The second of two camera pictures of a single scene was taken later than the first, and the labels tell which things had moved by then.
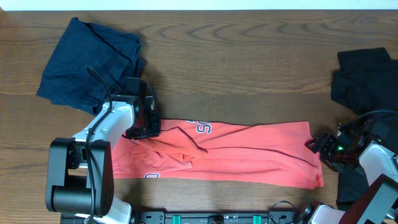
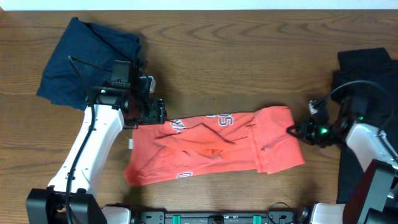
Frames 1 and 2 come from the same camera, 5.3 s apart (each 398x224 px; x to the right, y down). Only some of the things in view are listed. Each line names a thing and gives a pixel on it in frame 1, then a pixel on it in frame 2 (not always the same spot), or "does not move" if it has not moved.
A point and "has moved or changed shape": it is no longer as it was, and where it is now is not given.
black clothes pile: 366,83 does not move
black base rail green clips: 276,216 does not move
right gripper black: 323,143 to 306,132
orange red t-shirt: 274,154 has moved or changed shape
